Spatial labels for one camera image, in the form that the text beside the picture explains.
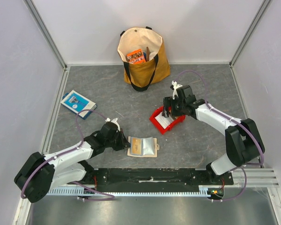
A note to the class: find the white item in bag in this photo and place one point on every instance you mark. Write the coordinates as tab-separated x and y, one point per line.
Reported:
152	55

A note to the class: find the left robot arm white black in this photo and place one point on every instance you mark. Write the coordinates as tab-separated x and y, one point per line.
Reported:
42	173

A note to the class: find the mustard canvas tote bag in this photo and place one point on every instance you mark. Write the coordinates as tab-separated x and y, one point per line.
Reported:
141	76

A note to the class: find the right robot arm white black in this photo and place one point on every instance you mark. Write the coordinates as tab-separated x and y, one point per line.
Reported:
242	139

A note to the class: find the blue razor package box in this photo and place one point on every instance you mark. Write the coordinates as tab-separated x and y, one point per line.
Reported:
75	102

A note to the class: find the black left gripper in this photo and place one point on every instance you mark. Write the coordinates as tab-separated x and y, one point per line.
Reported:
123	142

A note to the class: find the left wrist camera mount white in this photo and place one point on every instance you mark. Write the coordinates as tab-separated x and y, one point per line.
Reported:
114	121

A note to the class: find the white card stack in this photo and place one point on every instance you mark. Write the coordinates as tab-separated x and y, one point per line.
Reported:
164	121

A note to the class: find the beige leather card holder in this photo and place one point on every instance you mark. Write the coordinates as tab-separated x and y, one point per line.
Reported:
150	148

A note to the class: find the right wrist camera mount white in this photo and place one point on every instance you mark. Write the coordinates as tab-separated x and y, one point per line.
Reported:
174	86

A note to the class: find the orange snack box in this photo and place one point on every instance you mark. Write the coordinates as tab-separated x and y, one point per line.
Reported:
136	57

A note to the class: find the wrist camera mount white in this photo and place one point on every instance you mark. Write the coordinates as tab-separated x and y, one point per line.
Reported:
174	86
114	121

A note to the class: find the red plastic bin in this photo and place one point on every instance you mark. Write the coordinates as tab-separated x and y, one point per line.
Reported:
176	121

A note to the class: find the gold credit card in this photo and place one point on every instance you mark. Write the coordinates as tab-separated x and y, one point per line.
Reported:
136	146

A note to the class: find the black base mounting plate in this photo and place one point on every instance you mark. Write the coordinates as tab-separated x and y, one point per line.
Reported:
153	179

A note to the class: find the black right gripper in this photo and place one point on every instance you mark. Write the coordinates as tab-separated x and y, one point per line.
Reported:
168	107

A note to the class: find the white cable duct rail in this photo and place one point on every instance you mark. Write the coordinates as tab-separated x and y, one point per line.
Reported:
80	191

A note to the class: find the brown item in bag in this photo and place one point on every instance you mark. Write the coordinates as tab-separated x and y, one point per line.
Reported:
146	54

